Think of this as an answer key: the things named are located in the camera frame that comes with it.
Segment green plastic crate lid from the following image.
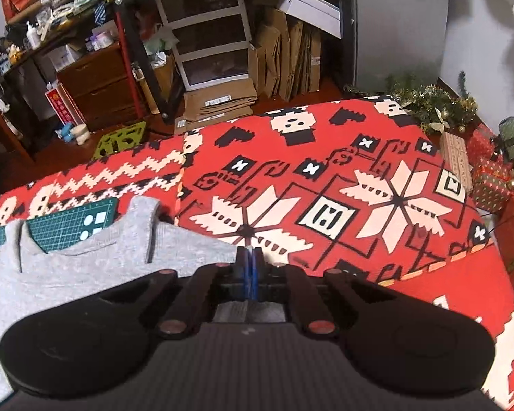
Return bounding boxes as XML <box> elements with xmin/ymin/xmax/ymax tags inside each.
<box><xmin>91</xmin><ymin>121</ymin><xmax>146</xmax><ymax>161</ymax></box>

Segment leaning cardboard sheets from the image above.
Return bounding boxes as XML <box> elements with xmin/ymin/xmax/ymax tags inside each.
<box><xmin>249</xmin><ymin>7</ymin><xmax>322</xmax><ymax>101</ymax></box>

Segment christmas garland with lights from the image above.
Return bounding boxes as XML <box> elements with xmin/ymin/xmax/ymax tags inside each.
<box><xmin>346</xmin><ymin>72</ymin><xmax>479</xmax><ymax>135</ymax></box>

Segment red patterned christmas tablecloth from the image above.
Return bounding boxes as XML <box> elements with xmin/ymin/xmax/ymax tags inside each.
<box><xmin>0</xmin><ymin>97</ymin><xmax>514</xmax><ymax>410</ymax></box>

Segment green cutting mat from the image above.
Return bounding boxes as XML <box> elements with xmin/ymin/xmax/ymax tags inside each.
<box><xmin>0</xmin><ymin>197</ymin><xmax>118</xmax><ymax>252</ymax></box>

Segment grey polo shirt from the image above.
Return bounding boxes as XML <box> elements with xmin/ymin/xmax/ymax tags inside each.
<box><xmin>0</xmin><ymin>196</ymin><xmax>236</xmax><ymax>402</ymax></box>

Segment white drawer shelf unit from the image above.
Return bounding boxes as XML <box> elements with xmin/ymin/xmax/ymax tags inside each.
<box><xmin>155</xmin><ymin>0</ymin><xmax>252</xmax><ymax>91</ymax></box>

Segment white box on cardboard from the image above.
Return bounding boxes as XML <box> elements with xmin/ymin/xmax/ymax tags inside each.
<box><xmin>277</xmin><ymin>0</ymin><xmax>342</xmax><ymax>39</ymax></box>

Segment beige patterned gift box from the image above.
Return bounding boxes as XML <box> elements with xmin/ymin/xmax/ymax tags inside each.
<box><xmin>440</xmin><ymin>132</ymin><xmax>473</xmax><ymax>193</ymax></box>

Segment silver refrigerator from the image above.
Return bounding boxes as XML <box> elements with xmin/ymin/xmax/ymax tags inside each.
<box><xmin>354</xmin><ymin>0</ymin><xmax>449</xmax><ymax>92</ymax></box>

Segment dark wooden drawer cabinet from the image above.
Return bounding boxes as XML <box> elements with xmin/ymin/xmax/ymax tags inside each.
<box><xmin>57</xmin><ymin>43</ymin><xmax>149</xmax><ymax>132</ymax></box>

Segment red boxed packages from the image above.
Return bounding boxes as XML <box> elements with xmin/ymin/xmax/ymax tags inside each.
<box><xmin>44</xmin><ymin>81</ymin><xmax>85</xmax><ymax>125</ymax></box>

